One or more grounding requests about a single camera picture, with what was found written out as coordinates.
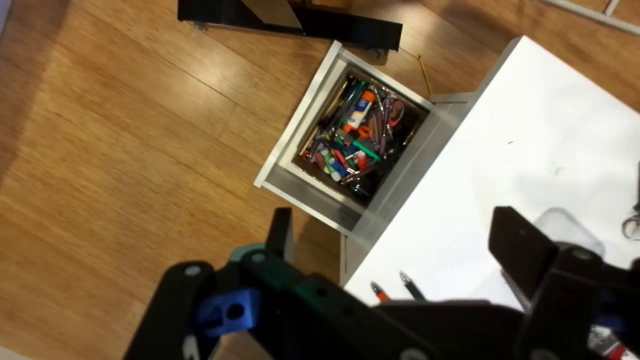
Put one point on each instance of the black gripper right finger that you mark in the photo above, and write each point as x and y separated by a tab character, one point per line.
523	257

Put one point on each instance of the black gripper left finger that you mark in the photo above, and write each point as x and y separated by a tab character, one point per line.
281	233

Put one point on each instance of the black pen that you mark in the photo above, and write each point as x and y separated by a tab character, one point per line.
411	286

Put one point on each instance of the red pen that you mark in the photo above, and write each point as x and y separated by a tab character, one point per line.
381	291

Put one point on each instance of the small metal clip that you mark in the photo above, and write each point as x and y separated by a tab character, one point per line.
633	226

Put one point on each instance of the white open drawer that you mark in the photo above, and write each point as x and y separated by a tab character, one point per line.
301	120

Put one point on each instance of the colourful pens heap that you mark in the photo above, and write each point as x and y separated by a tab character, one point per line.
352	133

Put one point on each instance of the black floor stand base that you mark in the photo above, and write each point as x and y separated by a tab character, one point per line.
333	26

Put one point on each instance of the white metal rack frame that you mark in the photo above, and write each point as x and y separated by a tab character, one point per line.
586	13

